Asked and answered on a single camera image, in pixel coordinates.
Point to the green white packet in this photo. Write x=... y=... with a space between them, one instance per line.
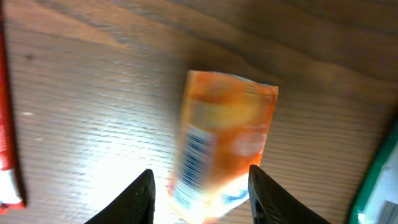
x=376 y=202

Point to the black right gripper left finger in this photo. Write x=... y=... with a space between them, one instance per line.
x=135 y=205

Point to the orange snack packet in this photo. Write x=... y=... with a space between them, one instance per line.
x=224 y=124

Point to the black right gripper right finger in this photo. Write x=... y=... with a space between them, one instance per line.
x=272 y=204

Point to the red stick sachet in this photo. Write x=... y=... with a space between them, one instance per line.
x=11 y=184

